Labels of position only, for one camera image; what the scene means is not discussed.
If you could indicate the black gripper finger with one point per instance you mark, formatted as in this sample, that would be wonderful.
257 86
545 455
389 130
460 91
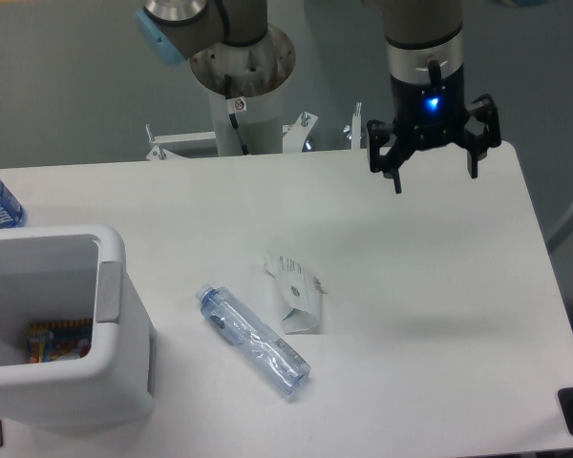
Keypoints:
485 111
387 151

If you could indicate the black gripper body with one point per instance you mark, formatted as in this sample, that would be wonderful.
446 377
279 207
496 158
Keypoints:
428 116

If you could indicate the clear plastic bottle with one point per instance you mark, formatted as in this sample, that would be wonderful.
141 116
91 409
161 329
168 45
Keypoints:
270 354

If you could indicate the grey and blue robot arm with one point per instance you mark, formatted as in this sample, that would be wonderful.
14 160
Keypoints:
422 37

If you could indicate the white trash can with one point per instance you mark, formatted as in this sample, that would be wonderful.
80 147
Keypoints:
73 273

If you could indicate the colourful snack wrapper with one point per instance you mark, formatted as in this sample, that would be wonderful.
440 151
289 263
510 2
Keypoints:
64 340

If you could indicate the white metal base frame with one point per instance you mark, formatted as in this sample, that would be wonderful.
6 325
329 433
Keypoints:
266 137

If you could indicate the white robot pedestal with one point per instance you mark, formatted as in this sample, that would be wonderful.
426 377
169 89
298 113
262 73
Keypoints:
246 84

